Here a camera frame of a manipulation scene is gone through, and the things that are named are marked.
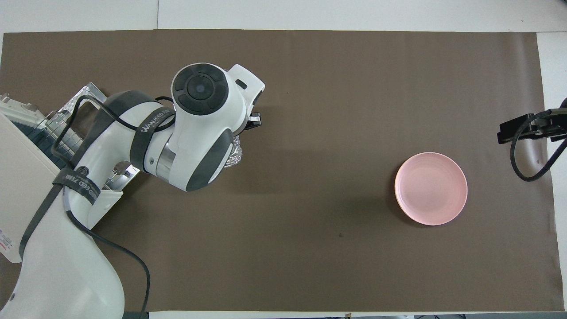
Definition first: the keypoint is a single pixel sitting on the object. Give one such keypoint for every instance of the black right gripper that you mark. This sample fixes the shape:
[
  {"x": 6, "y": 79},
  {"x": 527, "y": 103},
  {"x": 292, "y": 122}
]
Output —
[{"x": 559, "y": 126}]

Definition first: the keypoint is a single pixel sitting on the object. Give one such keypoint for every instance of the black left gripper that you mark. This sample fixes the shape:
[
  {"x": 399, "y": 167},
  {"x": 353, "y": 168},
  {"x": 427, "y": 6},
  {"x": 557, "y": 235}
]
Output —
[{"x": 254, "y": 122}]

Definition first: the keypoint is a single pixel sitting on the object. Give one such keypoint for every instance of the aluminium foil tray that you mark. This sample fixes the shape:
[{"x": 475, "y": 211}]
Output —
[{"x": 234, "y": 155}]

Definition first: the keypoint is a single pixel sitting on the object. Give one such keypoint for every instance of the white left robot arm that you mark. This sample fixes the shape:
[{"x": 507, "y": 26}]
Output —
[{"x": 199, "y": 133}]

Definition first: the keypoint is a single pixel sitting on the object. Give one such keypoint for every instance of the cream toaster oven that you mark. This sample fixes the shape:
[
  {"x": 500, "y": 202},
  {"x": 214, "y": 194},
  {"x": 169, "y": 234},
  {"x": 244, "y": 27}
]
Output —
[{"x": 17, "y": 177}]

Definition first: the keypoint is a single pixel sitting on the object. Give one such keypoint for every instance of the pink round plate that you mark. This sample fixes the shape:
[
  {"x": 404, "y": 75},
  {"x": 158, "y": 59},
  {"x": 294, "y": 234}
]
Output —
[{"x": 431, "y": 188}]

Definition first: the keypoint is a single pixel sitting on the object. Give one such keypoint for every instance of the brown table mat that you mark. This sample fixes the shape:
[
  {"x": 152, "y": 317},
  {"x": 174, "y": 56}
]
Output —
[{"x": 310, "y": 221}]

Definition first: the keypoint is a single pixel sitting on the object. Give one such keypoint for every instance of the glass oven door metal frame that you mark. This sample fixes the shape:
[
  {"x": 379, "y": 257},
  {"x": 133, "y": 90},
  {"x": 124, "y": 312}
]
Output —
[{"x": 86, "y": 91}]

